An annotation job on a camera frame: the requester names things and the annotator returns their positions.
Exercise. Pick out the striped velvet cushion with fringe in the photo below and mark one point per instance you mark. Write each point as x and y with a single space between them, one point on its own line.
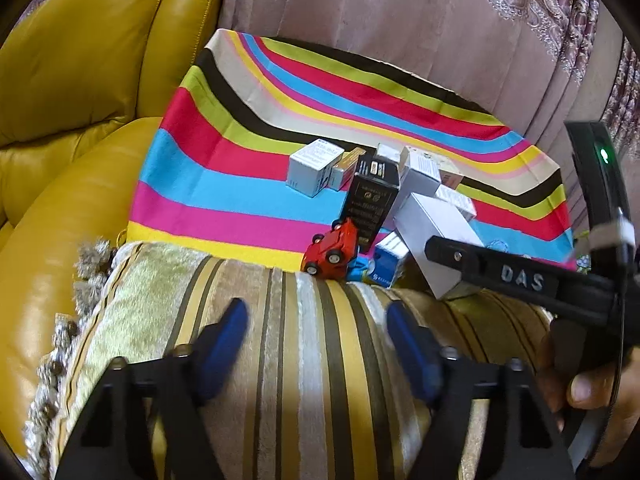
300 350

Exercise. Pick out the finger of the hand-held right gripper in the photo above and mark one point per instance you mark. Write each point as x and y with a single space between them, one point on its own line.
500 272

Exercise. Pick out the multicoloured striped cloth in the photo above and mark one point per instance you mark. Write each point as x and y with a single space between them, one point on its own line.
225 175

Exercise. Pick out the white box with red print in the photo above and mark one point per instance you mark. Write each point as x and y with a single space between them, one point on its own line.
457 202

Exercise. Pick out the black box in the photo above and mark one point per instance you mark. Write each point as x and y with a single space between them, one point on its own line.
370 200

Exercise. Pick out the small white taped box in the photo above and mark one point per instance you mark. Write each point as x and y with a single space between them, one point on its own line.
387 152

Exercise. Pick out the red toy car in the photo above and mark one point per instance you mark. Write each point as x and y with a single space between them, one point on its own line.
332 250

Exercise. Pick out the white box with text panel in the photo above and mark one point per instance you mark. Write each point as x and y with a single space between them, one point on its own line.
422 177

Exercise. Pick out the large plain white box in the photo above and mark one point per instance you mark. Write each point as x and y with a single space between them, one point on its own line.
435 225

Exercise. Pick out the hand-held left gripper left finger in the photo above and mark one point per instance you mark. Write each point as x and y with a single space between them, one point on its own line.
227 327

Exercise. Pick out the yellow orange box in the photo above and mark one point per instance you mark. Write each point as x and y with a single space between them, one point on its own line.
345 167

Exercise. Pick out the blue and white box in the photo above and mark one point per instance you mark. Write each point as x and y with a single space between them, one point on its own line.
390 260

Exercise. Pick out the white box with blue print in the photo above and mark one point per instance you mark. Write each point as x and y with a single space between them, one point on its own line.
312 170

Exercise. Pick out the person's right hand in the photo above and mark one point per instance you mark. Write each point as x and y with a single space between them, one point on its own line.
587 395

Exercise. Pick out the yellow leather sofa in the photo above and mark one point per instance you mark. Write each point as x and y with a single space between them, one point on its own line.
80 85

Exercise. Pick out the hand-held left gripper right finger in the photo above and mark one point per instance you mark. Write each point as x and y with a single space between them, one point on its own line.
407 342

